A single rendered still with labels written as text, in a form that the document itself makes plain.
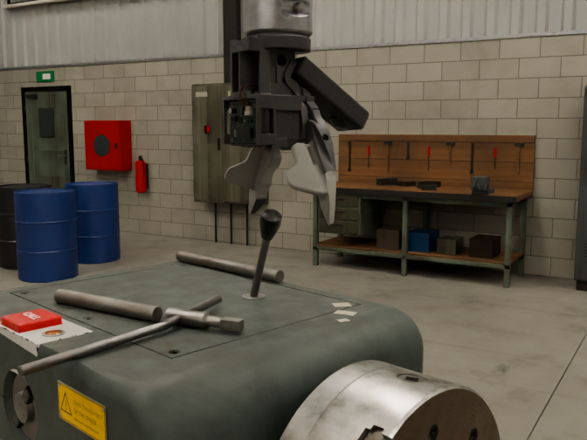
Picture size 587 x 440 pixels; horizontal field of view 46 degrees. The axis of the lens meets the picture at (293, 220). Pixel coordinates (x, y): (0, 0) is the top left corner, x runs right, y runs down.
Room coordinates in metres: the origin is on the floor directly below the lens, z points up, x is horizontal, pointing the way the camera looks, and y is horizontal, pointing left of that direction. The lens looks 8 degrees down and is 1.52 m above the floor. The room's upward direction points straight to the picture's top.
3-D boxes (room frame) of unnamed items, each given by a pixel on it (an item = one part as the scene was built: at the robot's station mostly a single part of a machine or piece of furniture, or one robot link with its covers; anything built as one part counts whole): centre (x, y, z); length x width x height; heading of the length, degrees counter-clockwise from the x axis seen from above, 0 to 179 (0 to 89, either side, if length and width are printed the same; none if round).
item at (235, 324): (0.89, 0.12, 1.27); 0.12 x 0.02 x 0.02; 65
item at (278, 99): (0.76, 0.02, 1.56); 0.09 x 0.08 x 0.12; 126
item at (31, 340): (0.89, 0.34, 1.23); 0.13 x 0.08 x 0.06; 45
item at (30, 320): (0.90, 0.36, 1.26); 0.06 x 0.06 x 0.02; 45
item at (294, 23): (0.77, 0.01, 1.64); 0.08 x 0.08 x 0.05
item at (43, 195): (6.84, 2.50, 0.44); 0.59 x 0.59 x 0.88
